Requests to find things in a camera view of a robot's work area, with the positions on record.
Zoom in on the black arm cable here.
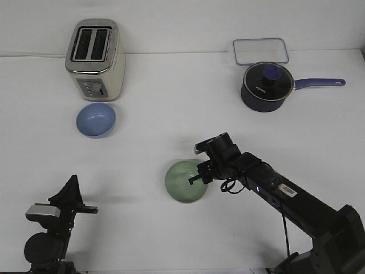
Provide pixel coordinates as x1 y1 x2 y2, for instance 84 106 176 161
220 178 297 263

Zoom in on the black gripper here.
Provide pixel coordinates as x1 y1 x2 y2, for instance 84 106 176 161
48 175 98 220
188 160 225 185

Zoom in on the silver two-slot toaster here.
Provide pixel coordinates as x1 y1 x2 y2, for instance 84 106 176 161
65 18 125 102

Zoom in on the glass pot lid blue knob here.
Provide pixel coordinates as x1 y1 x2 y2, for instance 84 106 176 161
244 62 294 102

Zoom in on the blue bowl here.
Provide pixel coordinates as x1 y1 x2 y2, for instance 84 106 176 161
75 103 116 139

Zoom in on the clear rectangular container lid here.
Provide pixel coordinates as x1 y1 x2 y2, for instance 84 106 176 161
233 38 290 66

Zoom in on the white toaster power cable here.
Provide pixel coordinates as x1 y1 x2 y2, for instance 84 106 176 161
0 51 68 58

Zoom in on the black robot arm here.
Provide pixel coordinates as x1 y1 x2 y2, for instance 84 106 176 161
24 175 98 273
189 132 364 273

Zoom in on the dark blue saucepan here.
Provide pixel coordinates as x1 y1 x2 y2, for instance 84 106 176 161
241 78 346 112

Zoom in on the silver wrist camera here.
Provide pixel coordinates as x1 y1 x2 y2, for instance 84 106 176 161
194 137 217 155
25 204 60 222

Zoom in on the green bowl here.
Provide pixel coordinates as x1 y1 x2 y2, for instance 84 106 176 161
165 160 208 203

